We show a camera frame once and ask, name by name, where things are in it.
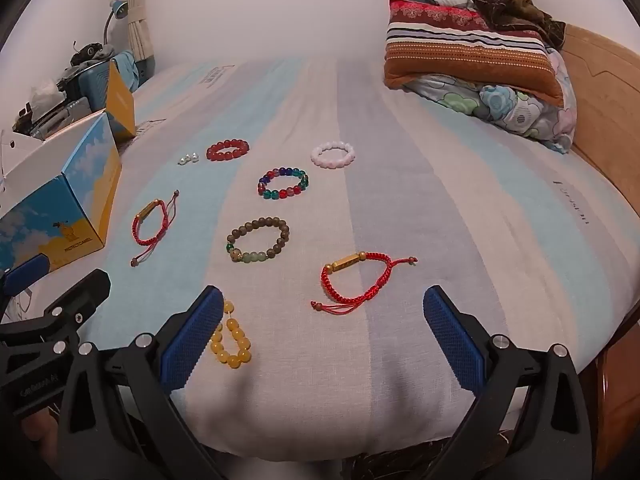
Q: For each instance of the light blue cloth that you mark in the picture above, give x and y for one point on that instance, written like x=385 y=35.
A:
x=126 y=67

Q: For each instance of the grey suitcase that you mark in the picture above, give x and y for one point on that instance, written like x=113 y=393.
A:
x=55 y=117

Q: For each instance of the grey cloth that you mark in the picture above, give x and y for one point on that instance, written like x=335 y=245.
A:
x=102 y=55

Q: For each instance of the blue and yellow cardboard box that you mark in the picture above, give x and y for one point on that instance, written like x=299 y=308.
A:
x=75 y=200

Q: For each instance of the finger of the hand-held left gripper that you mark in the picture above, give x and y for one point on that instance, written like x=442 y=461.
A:
x=27 y=267
x=85 y=292

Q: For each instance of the beige curtain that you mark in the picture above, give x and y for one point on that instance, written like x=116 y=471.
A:
x=139 y=25

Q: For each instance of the blue desk lamp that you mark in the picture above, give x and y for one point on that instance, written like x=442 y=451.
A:
x=119 y=8

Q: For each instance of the striped red orange pillow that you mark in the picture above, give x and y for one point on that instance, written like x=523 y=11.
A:
x=465 y=55

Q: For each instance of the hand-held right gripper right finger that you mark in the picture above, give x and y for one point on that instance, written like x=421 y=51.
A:
x=452 y=340

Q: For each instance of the teal suitcase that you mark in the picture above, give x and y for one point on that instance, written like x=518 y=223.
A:
x=90 y=80

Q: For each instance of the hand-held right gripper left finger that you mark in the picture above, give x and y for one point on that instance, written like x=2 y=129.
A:
x=195 y=340

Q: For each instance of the person's left hand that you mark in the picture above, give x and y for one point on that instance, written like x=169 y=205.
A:
x=42 y=430

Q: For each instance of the floral quilt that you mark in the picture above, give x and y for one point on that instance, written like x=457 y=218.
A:
x=500 y=102

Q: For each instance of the white pearl beads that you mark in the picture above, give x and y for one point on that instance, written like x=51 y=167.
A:
x=187 y=158

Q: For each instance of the small dark box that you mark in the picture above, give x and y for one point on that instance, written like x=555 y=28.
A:
x=24 y=114

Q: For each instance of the striped bed sheet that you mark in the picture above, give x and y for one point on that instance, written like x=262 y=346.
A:
x=425 y=210

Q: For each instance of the clear plastic bag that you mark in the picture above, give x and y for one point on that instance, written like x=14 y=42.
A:
x=45 y=92

